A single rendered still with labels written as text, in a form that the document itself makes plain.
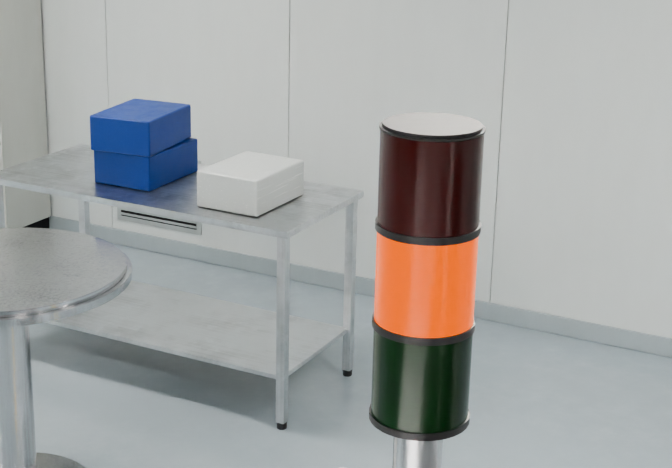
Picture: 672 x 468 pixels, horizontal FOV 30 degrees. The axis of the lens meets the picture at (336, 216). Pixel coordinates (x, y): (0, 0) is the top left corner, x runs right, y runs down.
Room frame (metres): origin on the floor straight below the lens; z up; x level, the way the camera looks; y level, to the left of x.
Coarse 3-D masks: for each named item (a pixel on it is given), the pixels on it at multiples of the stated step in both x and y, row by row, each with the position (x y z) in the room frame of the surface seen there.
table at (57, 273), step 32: (0, 256) 4.34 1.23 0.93; (32, 256) 4.35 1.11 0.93; (64, 256) 4.36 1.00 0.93; (96, 256) 4.37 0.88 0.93; (0, 288) 4.02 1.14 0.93; (32, 288) 4.02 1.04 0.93; (64, 288) 4.03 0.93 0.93; (96, 288) 4.04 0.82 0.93; (0, 320) 3.79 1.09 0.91; (32, 320) 3.82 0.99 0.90; (0, 352) 4.15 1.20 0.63; (0, 384) 4.15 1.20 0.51; (0, 416) 4.15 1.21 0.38; (32, 416) 4.23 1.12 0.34; (0, 448) 4.15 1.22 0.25; (32, 448) 4.22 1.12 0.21
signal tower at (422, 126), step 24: (384, 120) 0.58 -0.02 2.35; (408, 120) 0.58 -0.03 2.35; (432, 120) 0.58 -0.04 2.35; (456, 120) 0.58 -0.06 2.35; (408, 240) 0.55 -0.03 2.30; (432, 240) 0.55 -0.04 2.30; (456, 240) 0.55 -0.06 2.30; (384, 336) 0.56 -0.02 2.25; (408, 336) 0.55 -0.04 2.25; (456, 336) 0.55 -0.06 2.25; (384, 432) 0.55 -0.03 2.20; (408, 432) 0.55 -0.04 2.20; (456, 432) 0.55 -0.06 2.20; (408, 456) 0.56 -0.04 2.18; (432, 456) 0.56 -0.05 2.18
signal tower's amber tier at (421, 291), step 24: (384, 240) 0.56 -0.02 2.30; (384, 264) 0.56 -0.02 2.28; (408, 264) 0.55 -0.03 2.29; (432, 264) 0.55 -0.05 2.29; (456, 264) 0.55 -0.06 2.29; (384, 288) 0.56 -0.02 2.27; (408, 288) 0.55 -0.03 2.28; (432, 288) 0.55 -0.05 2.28; (456, 288) 0.55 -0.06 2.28; (384, 312) 0.56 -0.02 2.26; (408, 312) 0.55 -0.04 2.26; (432, 312) 0.55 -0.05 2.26; (456, 312) 0.55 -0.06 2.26; (432, 336) 0.55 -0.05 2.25
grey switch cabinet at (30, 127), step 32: (0, 0) 7.12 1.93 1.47; (32, 0) 7.36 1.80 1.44; (0, 32) 7.11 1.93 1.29; (32, 32) 7.35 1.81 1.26; (0, 64) 7.09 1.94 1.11; (32, 64) 7.33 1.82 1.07; (0, 96) 7.08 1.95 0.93; (32, 96) 7.32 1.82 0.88; (0, 128) 7.07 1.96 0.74; (32, 128) 7.31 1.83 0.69; (0, 160) 7.08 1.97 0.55; (32, 192) 7.28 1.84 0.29; (32, 224) 7.30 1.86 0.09
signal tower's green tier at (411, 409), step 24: (384, 360) 0.56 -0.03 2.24; (408, 360) 0.55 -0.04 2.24; (432, 360) 0.55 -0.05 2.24; (456, 360) 0.55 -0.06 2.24; (384, 384) 0.56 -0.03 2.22; (408, 384) 0.55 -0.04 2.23; (432, 384) 0.55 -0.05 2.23; (456, 384) 0.55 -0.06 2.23; (384, 408) 0.56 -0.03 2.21; (408, 408) 0.55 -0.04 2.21; (432, 408) 0.55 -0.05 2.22; (456, 408) 0.55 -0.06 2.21; (432, 432) 0.55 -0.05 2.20
